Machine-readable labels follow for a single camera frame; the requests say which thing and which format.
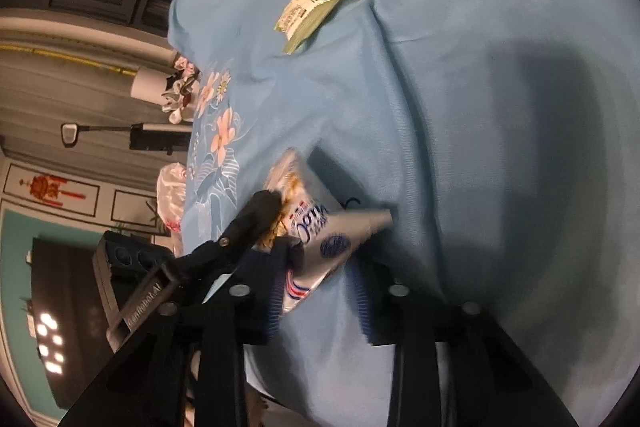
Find black camera box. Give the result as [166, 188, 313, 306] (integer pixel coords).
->
[92, 231, 174, 326]

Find light blue floral tablecloth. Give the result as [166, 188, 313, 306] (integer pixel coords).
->
[168, 0, 639, 426]

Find red chinese knot decoration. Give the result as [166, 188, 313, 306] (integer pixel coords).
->
[20, 174, 87, 208]

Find black television screen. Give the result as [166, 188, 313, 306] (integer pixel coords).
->
[30, 239, 113, 410]

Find white blue snack packet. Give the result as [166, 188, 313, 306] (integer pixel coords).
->
[257, 148, 393, 313]

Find pale green snack packet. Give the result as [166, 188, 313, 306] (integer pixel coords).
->
[274, 0, 343, 55]

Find white red plastic bag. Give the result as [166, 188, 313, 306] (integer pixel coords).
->
[156, 162, 186, 233]

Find white vase with flowers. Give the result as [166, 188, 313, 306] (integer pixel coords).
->
[130, 56, 201, 124]

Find black floor lamp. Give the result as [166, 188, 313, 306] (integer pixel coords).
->
[60, 120, 194, 155]

